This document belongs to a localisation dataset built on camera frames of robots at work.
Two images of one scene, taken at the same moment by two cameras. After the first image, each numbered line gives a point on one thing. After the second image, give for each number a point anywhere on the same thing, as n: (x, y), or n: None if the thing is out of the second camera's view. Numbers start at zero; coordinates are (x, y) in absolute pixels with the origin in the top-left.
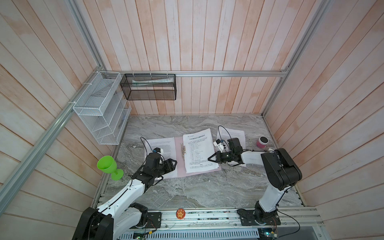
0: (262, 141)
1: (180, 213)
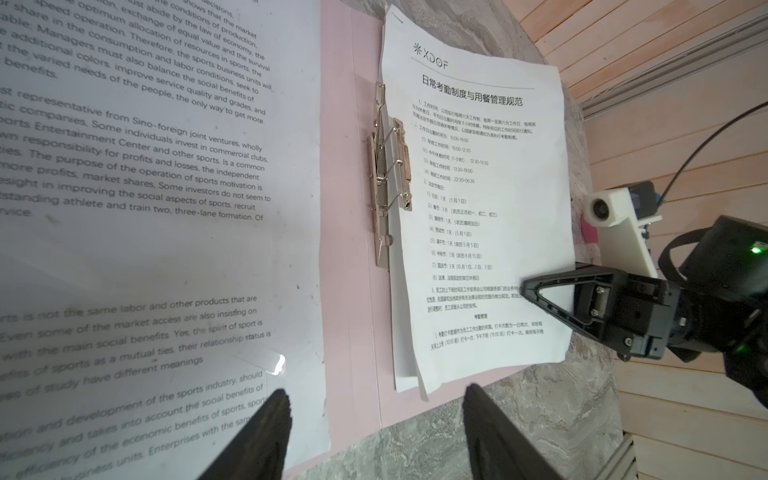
0: (590, 232)
1: None
